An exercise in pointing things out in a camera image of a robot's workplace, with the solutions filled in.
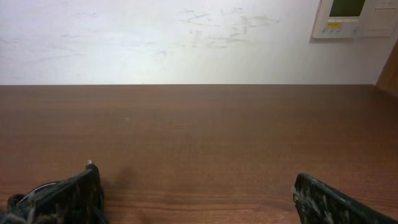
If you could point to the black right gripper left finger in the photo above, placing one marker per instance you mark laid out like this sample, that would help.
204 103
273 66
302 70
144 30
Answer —
79 200

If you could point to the beige wall control panel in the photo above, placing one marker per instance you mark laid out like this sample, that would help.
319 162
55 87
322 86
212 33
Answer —
348 19

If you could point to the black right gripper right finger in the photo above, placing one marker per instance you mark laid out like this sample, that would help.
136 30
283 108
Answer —
317 203

